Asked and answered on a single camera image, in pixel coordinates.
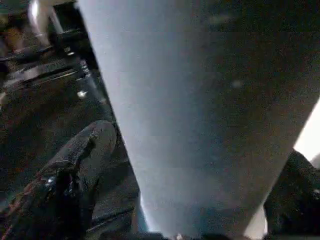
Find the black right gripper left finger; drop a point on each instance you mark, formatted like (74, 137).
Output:
(62, 200)

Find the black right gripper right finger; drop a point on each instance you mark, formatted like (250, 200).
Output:
(297, 205)

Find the white plastic table top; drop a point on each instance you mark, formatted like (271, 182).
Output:
(310, 130)

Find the white plastic table leg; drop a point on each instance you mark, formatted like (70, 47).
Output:
(187, 100)

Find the black mat cover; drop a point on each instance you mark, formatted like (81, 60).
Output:
(37, 125)

